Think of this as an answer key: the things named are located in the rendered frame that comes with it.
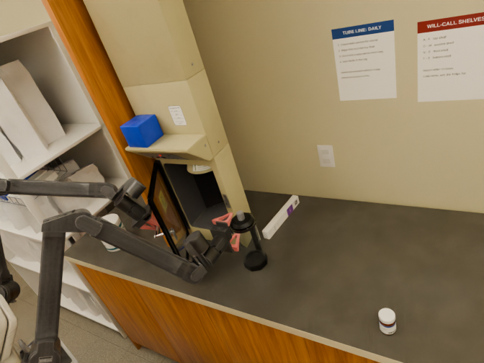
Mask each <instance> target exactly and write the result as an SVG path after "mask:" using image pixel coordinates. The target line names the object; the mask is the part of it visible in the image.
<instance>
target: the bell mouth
mask: <svg viewBox="0 0 484 363"><path fill-rule="evenodd" d="M187 171H188V172H189V173H191V174H204V173H207V172H210V171H212V169H211V168H210V167H209V166H200V165H188V164H187Z"/></svg>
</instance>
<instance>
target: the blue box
mask: <svg viewBox="0 0 484 363"><path fill-rule="evenodd" d="M120 129H121V131H122V134H123V135H124V136H125V139H126V141H127V143H128V145H129V146H130V147H131V148H148V147H149V146H150V145H152V144H153V143H155V142H156V141H157V140H158V139H159V138H160V137H162V136H163V132H162V129H161V127H160V125H159V123H158V120H157V118H156V115H136V116H135V117H134V118H132V119H131V120H129V121H127V122H126V123H125V124H123V125H121V126H120Z"/></svg>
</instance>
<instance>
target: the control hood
mask: <svg viewBox="0 0 484 363"><path fill-rule="evenodd" d="M125 150H126V151H128V152H131V153H135V154H138V155H141V156H144V155H142V154H139V153H157V154H174V155H176V156H180V157H182V158H186V159H189V160H196V161H210V160H211V159H212V158H213V155H212V152H211V150H210V146H209V144H208V142H207V138H206V135H163V136H162V137H160V138H159V139H158V140H157V141H156V142H155V143H153V144H152V145H150V146H149V147H148V148H131V147H130V146H128V147H126V148H125ZM145 157H148V156H145ZM148 158H151V157H148Z"/></svg>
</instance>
